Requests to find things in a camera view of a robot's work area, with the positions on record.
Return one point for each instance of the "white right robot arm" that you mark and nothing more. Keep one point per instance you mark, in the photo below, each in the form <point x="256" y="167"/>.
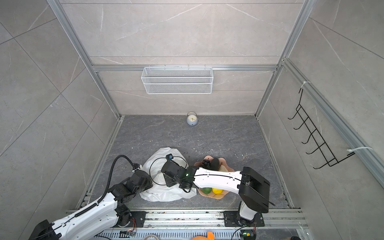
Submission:
<point x="253" y="189"/>

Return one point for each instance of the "black wire hook rack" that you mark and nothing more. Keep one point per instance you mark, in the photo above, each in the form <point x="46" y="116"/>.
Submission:
<point x="315" y="136"/>

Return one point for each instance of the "dark purple fake grapes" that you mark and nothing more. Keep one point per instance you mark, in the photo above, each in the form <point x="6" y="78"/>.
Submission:
<point x="213" y="165"/>

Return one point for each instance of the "light blue alarm clock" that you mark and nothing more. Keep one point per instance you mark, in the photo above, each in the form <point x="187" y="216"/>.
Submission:
<point x="192" y="119"/>

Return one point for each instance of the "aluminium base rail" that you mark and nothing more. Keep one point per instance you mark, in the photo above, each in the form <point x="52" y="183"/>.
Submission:
<point x="210" y="219"/>

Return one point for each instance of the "aluminium frame rail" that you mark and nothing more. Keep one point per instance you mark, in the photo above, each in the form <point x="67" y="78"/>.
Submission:
<point x="60" y="14"/>

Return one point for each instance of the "green fake fruit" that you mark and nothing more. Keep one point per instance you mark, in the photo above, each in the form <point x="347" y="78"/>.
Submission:
<point x="206" y="190"/>

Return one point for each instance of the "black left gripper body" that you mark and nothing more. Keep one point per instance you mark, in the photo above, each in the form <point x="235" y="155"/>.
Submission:
<point x="148" y="184"/>

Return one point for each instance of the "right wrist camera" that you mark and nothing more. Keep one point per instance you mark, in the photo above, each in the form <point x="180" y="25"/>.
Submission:
<point x="169" y="157"/>

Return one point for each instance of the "pink wavy plastic bowl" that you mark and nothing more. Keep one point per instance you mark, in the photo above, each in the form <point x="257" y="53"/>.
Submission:
<point x="222" y="162"/>

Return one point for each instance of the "orange object at bottom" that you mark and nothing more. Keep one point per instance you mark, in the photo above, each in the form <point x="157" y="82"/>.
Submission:
<point x="208" y="236"/>

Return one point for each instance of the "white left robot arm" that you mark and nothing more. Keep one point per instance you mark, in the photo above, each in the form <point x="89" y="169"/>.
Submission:
<point x="107" y="211"/>

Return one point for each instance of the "beige fake fruit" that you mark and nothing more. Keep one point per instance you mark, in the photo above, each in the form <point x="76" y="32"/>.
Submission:
<point x="222" y="168"/>

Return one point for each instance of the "white plastic bag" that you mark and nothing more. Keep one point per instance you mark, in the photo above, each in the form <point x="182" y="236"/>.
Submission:
<point x="160" y="192"/>

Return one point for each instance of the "yellow fake fruit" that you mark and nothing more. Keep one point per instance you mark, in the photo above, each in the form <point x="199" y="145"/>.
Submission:
<point x="217" y="191"/>

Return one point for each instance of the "white wire mesh basket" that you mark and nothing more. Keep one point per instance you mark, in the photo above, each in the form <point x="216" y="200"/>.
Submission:
<point x="178" y="80"/>

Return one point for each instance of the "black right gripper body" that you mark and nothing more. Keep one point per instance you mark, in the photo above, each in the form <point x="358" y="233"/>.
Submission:
<point x="170" y="183"/>

